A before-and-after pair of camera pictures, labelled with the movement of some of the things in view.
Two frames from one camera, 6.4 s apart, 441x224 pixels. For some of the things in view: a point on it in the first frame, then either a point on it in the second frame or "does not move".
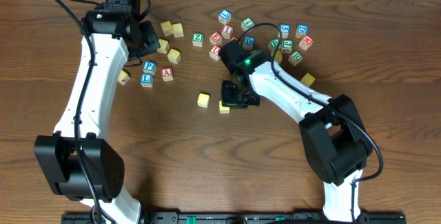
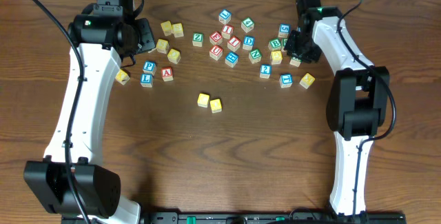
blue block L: [146, 80] does not move
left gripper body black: [150, 38] does not move
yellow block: [223, 109] to [216, 105]
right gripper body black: [236, 94] to [302, 48]
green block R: [295, 58] does not move
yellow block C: [202, 100] does not move
